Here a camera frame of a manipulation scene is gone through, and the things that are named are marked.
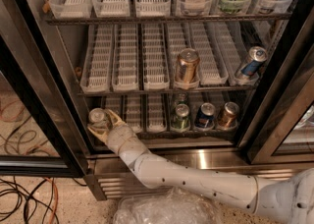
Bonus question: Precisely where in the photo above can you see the green soda can behind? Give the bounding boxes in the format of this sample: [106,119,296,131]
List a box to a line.
[172,93,188,107]

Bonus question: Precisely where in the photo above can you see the bottom wire shelf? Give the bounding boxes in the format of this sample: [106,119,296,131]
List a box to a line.
[136,131,235,140]

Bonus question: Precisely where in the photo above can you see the blue silver slim can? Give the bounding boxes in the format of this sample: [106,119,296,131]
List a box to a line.
[235,46,268,80]

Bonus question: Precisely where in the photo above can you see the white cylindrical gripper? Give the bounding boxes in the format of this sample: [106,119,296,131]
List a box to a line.
[87,109,149,169]

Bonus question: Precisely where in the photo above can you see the black cables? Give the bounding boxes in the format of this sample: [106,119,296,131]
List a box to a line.
[0,176,87,224]

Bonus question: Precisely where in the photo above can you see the gold can middle shelf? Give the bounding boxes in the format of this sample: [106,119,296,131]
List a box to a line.
[175,48,200,84]

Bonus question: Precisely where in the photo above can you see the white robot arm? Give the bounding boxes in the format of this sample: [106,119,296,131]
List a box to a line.
[87,108,314,224]

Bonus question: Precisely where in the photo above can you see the middle wire shelf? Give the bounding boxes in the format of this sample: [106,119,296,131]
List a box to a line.
[77,85,257,97]

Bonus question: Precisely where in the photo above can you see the blue soda can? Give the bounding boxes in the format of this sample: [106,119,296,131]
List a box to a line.
[194,103,216,130]

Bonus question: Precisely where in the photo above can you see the green soda can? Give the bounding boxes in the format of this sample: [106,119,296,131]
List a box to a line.
[171,104,190,132]
[172,93,188,107]

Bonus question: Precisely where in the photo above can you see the orange cable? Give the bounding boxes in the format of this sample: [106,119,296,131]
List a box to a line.
[41,177,60,224]

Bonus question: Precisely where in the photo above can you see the silver 7up can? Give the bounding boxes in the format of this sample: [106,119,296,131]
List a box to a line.
[88,108,107,126]

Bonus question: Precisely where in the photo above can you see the green soda can front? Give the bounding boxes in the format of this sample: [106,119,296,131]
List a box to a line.
[171,104,190,132]

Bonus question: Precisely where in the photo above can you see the glass fridge door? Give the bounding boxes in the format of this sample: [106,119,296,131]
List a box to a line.
[0,0,92,177]
[236,0,314,165]

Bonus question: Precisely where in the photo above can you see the right glass fridge door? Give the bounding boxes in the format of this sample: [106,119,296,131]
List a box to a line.
[236,0,314,165]

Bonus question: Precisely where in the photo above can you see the copper can bottom shelf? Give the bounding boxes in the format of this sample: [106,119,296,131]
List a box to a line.
[217,101,239,129]

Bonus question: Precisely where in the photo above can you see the wire shelf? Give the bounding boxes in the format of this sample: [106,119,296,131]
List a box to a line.
[136,131,235,140]
[77,85,257,97]
[46,13,291,26]

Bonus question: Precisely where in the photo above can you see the steel fridge base grille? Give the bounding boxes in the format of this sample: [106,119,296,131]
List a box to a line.
[84,149,314,200]

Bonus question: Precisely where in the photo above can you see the top wire shelf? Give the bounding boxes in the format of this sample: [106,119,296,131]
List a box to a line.
[46,13,291,26]

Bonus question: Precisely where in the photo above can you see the left glass fridge door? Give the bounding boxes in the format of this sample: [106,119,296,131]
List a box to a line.
[0,0,92,177]

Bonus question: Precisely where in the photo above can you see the crumpled clear plastic bag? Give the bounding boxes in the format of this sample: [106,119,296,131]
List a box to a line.
[113,188,222,224]

